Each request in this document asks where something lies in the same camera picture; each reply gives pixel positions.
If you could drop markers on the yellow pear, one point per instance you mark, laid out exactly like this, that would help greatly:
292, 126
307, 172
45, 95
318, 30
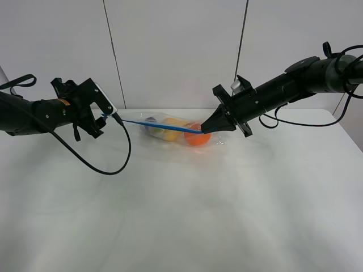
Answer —
170, 135

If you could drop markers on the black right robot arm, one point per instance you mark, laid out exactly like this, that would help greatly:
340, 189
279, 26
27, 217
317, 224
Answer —
300, 81

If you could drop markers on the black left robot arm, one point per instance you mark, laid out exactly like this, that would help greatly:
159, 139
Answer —
22, 117

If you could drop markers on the orange fruit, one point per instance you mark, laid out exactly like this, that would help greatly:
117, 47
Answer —
196, 139

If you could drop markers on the clear zip bag blue zipper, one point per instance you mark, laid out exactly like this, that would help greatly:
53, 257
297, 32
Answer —
136, 121

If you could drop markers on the purple eggplant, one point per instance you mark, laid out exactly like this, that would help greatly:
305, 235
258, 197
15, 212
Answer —
151, 120

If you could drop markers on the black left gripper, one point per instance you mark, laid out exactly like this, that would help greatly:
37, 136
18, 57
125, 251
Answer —
78, 100

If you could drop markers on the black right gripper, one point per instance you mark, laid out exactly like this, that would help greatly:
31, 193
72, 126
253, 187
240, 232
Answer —
234, 110

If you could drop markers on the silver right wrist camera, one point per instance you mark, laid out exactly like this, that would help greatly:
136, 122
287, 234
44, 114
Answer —
237, 86

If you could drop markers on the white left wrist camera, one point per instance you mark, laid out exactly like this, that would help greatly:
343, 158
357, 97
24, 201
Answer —
104, 102

